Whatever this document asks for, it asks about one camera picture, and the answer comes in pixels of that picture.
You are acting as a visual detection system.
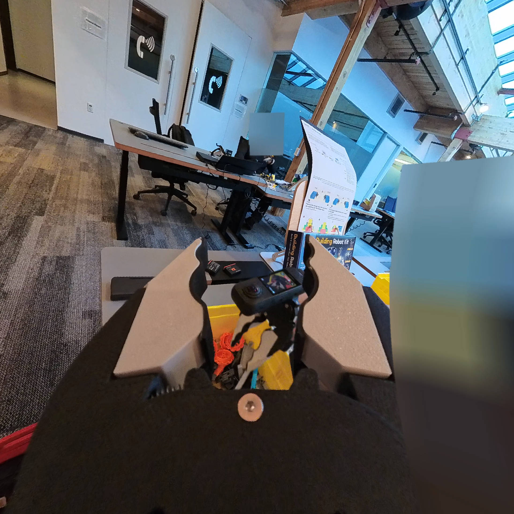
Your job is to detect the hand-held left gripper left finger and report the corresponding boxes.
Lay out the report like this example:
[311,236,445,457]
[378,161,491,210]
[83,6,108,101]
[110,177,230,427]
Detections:
[114,239,213,380]

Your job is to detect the white standing board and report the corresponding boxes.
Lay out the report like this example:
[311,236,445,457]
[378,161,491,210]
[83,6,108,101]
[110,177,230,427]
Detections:
[273,119,358,270]

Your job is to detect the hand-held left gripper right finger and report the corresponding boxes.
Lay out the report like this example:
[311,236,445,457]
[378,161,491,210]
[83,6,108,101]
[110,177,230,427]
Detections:
[296,236,392,382]

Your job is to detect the pile of building block parts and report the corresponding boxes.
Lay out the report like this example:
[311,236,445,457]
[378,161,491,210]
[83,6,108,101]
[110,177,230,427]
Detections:
[211,328,245,382]

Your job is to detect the blue robot kit box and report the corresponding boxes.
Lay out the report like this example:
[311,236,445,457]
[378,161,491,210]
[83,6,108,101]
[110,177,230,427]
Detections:
[284,232,356,272]

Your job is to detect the black rectangular power bank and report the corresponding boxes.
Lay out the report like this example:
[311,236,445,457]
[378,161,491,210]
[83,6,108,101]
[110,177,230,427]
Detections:
[110,276,157,302]

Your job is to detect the grey desk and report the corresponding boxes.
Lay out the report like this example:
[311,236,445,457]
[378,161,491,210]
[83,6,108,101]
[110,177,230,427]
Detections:
[101,241,392,326]

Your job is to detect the yellow plastic bin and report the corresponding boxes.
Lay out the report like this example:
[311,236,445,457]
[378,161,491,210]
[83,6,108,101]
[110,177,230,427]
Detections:
[205,273,392,392]

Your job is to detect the door with phone sign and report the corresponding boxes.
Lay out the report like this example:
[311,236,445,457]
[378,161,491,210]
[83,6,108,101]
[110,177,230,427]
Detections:
[126,0,168,82]
[199,44,235,111]

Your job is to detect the black office chair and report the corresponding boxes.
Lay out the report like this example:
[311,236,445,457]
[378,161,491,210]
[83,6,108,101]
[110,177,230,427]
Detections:
[133,98,197,216]

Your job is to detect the black desk pad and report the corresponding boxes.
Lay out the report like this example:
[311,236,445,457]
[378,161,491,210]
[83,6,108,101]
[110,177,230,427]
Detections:
[205,259,274,286]

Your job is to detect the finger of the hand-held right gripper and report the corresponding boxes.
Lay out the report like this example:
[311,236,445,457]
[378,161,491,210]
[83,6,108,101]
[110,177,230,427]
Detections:
[267,326,294,378]
[238,318,272,378]

